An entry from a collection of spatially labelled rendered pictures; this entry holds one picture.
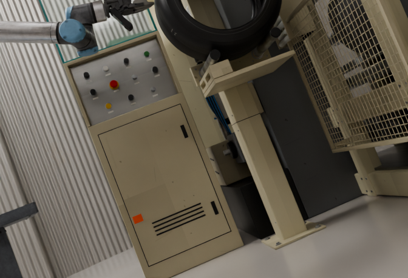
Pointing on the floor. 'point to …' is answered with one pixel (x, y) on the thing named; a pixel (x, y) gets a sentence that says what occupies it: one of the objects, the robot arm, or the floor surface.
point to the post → (248, 124)
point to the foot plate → (292, 236)
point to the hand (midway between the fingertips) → (152, 5)
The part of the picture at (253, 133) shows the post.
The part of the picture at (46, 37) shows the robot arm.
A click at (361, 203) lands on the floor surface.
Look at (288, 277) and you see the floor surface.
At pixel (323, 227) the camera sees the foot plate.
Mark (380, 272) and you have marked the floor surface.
